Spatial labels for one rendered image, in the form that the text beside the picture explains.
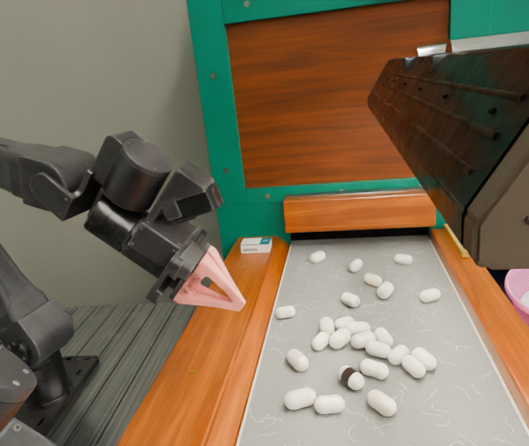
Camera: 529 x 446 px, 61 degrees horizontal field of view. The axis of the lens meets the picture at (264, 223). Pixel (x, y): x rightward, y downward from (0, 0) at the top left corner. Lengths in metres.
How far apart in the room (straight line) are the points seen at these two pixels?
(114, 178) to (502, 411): 0.49
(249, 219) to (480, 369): 0.57
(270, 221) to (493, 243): 0.85
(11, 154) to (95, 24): 1.37
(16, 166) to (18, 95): 1.52
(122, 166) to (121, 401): 0.40
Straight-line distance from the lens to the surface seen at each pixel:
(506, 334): 0.66
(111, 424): 0.72
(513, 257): 0.17
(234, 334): 0.66
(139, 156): 0.49
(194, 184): 0.48
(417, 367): 0.60
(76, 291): 2.25
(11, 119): 2.12
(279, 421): 0.55
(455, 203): 0.19
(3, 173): 0.60
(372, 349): 0.63
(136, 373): 0.80
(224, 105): 0.96
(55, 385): 0.77
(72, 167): 0.55
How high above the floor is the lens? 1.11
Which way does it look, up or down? 19 degrees down
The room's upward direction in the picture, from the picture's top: 6 degrees counter-clockwise
